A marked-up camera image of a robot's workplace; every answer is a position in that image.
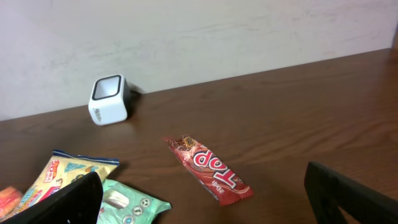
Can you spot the yellow snack bag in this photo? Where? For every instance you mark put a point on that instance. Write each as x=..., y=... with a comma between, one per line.
x=61, y=170

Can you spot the small orange snack packet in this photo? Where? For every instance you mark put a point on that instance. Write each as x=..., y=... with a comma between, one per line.
x=9, y=200

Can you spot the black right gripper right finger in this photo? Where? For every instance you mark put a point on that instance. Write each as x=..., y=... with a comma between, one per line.
x=329, y=193

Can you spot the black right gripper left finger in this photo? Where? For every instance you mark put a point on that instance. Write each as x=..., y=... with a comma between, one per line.
x=78, y=202

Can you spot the teal wet wipes pack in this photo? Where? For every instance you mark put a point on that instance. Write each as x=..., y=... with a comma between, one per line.
x=124, y=205

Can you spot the white barcode scanner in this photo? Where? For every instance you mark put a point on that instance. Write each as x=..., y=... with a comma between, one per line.
x=110, y=100

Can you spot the red brown chocolate bar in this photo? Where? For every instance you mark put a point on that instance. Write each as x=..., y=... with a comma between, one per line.
x=222, y=182

